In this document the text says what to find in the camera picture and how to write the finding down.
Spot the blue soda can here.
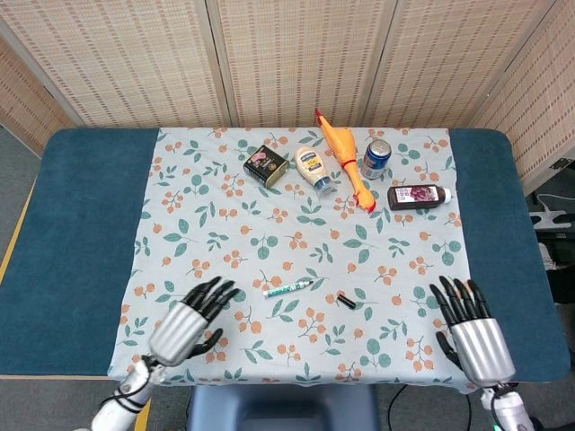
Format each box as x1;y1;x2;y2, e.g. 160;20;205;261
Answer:
361;138;393;180

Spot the green white marker pen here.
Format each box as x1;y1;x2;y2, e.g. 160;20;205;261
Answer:
262;278;315;301

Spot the woven bamboo folding screen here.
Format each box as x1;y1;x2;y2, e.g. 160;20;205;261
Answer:
0;0;575;197

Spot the white mayonnaise squeeze bottle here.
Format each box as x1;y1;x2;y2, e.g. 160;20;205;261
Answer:
294;145;337;198

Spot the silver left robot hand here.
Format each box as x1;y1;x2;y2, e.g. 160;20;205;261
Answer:
148;276;242;367

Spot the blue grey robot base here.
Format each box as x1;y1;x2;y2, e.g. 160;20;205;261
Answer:
186;383;378;431

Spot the black floor cable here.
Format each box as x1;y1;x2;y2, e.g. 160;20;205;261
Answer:
387;384;473;431

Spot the floral print tablecloth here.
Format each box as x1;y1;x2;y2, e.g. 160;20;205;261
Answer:
107;127;477;394

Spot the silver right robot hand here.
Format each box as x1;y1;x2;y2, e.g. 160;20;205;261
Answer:
429;275;517;387

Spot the blue table cover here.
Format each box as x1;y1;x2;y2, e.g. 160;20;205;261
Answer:
0;128;571;383

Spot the black luncheon meat tin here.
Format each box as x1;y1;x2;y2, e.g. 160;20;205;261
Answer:
243;145;290;189

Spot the black equipment case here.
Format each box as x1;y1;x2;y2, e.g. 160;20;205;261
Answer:
536;228;575;304

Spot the dark brown sauce bottle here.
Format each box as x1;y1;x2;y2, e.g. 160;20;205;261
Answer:
387;184;452;212

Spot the orange rubber chicken toy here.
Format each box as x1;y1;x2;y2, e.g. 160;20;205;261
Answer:
314;108;377;214

